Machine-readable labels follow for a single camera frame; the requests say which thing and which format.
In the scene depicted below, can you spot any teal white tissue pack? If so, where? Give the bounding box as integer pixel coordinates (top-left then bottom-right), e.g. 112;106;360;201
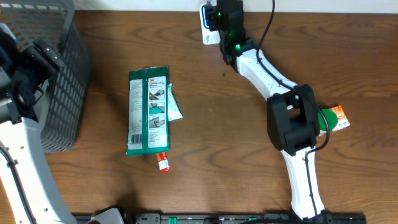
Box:
167;83;183;121

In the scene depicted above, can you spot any green white wipes pack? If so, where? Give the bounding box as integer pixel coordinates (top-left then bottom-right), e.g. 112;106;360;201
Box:
126;67;169;157

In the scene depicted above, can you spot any green lid jar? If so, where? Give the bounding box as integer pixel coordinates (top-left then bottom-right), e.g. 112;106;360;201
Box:
318;109;338;136

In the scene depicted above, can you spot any red white snack bar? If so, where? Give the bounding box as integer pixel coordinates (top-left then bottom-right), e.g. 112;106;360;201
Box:
156;152;171;173

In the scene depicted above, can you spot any orange tissue pack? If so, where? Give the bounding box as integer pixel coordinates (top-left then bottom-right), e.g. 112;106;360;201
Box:
330;105;351;132

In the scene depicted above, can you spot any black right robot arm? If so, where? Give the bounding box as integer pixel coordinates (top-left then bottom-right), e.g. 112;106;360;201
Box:
200;1;325;223

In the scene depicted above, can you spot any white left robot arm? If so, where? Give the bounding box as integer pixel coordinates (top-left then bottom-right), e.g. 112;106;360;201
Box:
1;24;127;224

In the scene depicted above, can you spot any white barcode scanner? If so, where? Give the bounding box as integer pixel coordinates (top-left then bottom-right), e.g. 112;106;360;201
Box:
199;0;220;45

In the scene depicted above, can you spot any grey plastic mesh basket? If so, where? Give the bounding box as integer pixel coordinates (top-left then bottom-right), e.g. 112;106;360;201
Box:
1;0;90;153

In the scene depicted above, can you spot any black mounting rail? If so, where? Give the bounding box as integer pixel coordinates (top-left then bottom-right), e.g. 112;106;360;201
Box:
74;212;367;224

